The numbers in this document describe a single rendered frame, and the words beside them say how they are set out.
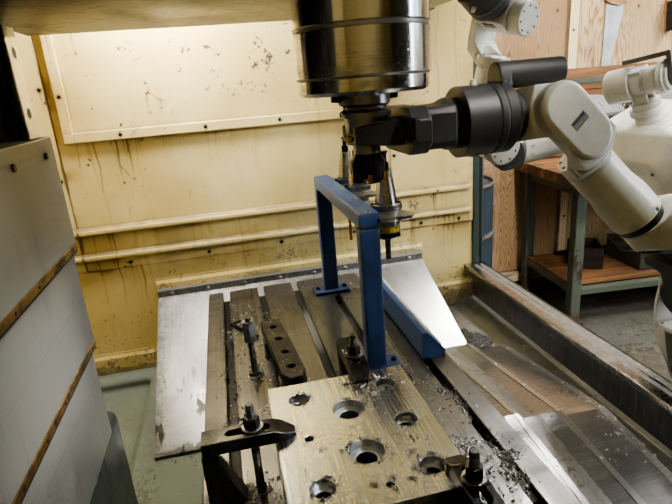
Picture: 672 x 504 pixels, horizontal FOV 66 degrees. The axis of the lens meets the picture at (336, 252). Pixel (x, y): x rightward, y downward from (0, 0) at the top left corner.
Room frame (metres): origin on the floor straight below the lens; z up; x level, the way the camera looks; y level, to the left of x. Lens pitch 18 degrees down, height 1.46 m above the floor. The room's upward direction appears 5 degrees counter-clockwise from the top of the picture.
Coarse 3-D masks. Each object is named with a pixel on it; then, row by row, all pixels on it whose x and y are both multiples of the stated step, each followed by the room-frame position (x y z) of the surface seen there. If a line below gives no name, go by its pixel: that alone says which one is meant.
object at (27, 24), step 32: (0, 0) 0.59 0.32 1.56; (32, 0) 0.61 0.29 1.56; (64, 0) 0.62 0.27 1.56; (96, 0) 0.63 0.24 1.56; (128, 0) 0.65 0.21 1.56; (160, 0) 0.67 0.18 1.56; (192, 0) 0.68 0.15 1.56; (224, 0) 0.70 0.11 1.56; (256, 0) 0.72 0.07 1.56; (448, 0) 0.87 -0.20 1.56; (32, 32) 0.85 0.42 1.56; (64, 32) 0.88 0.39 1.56
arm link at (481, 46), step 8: (472, 24) 1.16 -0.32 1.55; (472, 32) 1.16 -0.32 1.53; (480, 32) 1.16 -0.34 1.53; (488, 32) 1.18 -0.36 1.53; (472, 40) 1.16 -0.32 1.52; (480, 40) 1.17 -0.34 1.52; (488, 40) 1.18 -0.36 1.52; (472, 48) 1.16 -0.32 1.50; (480, 48) 1.15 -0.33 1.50; (488, 48) 1.18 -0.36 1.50; (496, 48) 1.18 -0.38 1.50; (472, 56) 1.17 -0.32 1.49; (480, 56) 1.14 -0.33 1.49; (488, 56) 1.14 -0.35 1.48; (496, 56) 1.15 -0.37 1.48; (504, 56) 1.17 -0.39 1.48; (480, 64) 1.14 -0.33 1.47; (488, 64) 1.13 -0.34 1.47
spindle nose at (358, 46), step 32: (288, 0) 0.64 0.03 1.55; (320, 0) 0.59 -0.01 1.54; (352, 0) 0.58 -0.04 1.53; (384, 0) 0.58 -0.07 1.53; (416, 0) 0.60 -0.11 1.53; (320, 32) 0.59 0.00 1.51; (352, 32) 0.58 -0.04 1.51; (384, 32) 0.58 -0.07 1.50; (416, 32) 0.60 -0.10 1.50; (320, 64) 0.59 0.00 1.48; (352, 64) 0.58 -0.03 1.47; (384, 64) 0.58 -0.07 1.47; (416, 64) 0.60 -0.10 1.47; (320, 96) 0.60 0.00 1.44
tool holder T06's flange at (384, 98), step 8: (352, 96) 0.63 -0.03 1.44; (360, 96) 0.62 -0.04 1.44; (368, 96) 0.62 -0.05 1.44; (376, 96) 0.63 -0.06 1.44; (384, 96) 0.63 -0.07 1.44; (344, 104) 0.64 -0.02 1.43; (352, 104) 0.63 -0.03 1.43; (360, 104) 0.63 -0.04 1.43; (368, 104) 0.62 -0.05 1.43; (376, 104) 0.63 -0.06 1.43; (384, 104) 0.64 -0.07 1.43; (344, 112) 0.64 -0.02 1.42; (352, 112) 0.63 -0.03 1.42; (360, 112) 0.63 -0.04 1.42; (368, 112) 0.62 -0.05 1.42; (376, 112) 0.63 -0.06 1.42; (384, 112) 0.63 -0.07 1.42
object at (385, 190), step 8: (392, 176) 1.00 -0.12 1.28; (376, 184) 1.01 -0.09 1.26; (384, 184) 0.99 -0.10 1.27; (392, 184) 1.00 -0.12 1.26; (376, 192) 1.00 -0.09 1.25; (384, 192) 0.99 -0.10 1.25; (392, 192) 0.99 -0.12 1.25; (376, 200) 1.00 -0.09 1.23; (384, 200) 0.99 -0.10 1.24; (392, 200) 0.99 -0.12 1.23
